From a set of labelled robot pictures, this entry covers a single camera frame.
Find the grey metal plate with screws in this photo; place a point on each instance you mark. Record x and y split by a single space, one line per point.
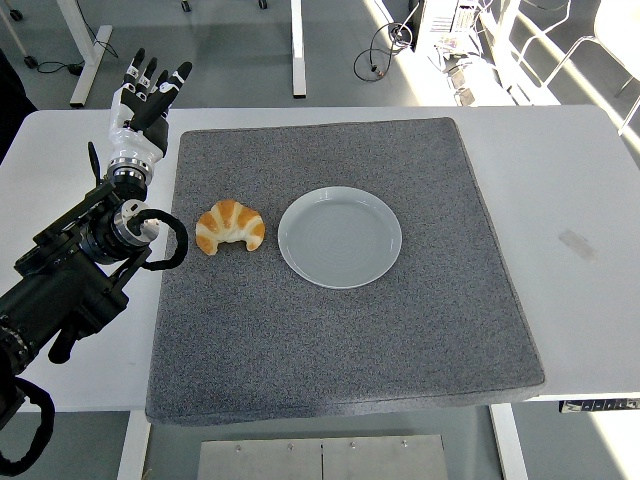
320 460

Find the white straight desk leg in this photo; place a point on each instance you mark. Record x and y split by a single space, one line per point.
298 50

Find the white chair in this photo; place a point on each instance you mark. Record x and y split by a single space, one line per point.
617 30

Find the pale grey round plate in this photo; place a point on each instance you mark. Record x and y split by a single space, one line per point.
340 240

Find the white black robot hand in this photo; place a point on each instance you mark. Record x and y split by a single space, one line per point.
135 145

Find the white computer case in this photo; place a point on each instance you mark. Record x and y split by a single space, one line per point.
445 20

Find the golden croissant bread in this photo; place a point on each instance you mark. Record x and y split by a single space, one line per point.
230 215

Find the white table leg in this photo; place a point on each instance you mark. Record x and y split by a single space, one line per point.
510 445
132 450

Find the white T-shaped desk leg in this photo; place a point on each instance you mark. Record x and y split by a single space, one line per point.
89 65

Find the black caster wheel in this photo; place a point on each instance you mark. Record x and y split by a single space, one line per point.
31 62

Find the grey speckled felt mat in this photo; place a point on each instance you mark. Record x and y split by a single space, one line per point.
325 340

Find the table height control panel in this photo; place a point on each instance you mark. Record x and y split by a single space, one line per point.
600 405

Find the person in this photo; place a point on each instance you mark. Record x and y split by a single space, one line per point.
10 110

